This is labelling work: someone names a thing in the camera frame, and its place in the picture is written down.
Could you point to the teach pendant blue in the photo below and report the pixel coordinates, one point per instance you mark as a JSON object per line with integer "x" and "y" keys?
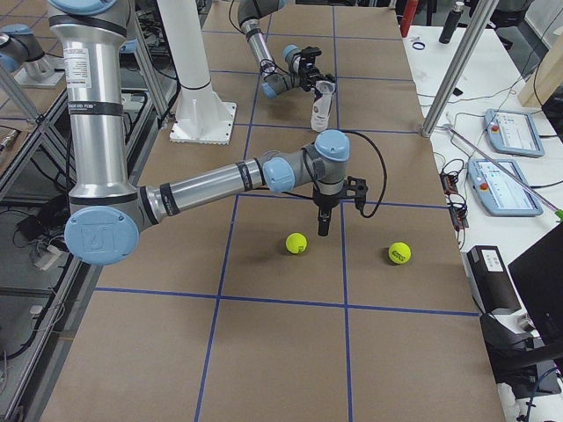
{"x": 499, "y": 194}
{"x": 513, "y": 133}

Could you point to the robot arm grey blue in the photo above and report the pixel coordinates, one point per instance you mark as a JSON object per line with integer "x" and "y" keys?
{"x": 197, "y": 156}
{"x": 276, "y": 80}

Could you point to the black bottle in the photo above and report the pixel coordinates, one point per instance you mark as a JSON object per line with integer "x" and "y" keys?
{"x": 451, "y": 22}

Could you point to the aluminium frame post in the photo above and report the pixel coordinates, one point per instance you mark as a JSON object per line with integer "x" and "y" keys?
{"x": 469, "y": 41}

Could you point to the teach pendant near blue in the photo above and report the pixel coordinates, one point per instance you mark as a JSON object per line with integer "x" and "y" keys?
{"x": 499, "y": 194}

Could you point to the teach pendant far blue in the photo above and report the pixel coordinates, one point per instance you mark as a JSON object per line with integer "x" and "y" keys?
{"x": 513, "y": 133}

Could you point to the black box white label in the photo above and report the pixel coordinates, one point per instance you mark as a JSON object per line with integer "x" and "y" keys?
{"x": 496, "y": 292}

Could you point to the black computer monitor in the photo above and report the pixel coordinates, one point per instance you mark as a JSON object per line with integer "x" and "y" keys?
{"x": 537, "y": 275}

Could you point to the white blue tennis ball can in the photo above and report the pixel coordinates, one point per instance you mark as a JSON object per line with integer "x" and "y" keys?
{"x": 321, "y": 107}

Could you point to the white camera mast base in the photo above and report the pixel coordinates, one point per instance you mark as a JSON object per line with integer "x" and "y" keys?
{"x": 200, "y": 115}

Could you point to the small circuit board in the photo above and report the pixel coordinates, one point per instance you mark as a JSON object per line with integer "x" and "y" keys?
{"x": 455, "y": 201}

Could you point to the yellow Roland Garros tennis ball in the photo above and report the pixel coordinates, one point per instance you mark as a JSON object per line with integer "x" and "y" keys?
{"x": 296, "y": 243}

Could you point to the yellow tennis ball far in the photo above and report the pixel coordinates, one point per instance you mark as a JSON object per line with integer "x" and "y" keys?
{"x": 399, "y": 253}

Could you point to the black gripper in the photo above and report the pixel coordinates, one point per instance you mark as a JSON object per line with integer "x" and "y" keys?
{"x": 325, "y": 202}
{"x": 313, "y": 79}

